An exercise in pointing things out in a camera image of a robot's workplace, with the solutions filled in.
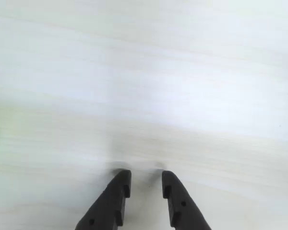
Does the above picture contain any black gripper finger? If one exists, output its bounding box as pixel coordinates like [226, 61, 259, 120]
[161, 170, 212, 230]
[74, 169, 132, 230]

